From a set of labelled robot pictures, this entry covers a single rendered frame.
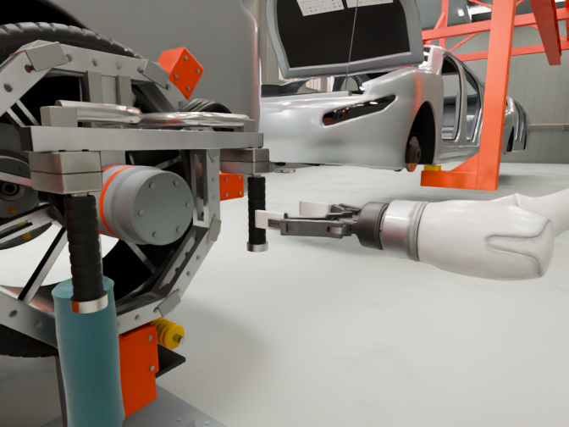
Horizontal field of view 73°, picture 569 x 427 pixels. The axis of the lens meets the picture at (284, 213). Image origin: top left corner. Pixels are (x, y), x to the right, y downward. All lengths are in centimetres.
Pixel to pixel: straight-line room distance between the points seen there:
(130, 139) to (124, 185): 12
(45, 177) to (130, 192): 15
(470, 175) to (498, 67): 97
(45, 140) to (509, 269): 58
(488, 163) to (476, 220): 348
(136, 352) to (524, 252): 73
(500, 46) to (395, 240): 359
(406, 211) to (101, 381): 55
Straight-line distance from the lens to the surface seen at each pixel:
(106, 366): 73
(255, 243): 76
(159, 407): 127
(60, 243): 89
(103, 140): 58
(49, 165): 54
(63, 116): 56
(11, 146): 122
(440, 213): 56
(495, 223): 55
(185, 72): 92
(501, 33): 412
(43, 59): 76
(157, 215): 68
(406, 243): 57
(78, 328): 69
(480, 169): 403
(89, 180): 53
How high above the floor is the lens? 96
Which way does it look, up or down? 10 degrees down
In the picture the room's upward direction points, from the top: straight up
